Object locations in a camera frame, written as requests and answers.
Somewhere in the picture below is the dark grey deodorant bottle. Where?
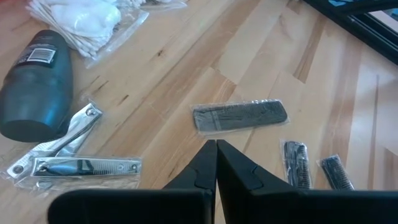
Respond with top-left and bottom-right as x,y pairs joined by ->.
0,29 -> 75,144

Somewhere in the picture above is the black comb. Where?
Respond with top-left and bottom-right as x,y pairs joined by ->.
189,98 -> 290,137
279,139 -> 313,190
315,154 -> 356,192

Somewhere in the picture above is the black aluminium table frame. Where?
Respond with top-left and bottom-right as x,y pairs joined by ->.
302,0 -> 398,67

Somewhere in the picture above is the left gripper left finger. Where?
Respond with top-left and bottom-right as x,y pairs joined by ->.
46,139 -> 218,224

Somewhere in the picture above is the silver nail clipper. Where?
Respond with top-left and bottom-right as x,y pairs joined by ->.
14,154 -> 143,191
5,101 -> 104,181

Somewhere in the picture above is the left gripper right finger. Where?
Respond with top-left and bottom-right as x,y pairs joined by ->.
216,139 -> 398,224

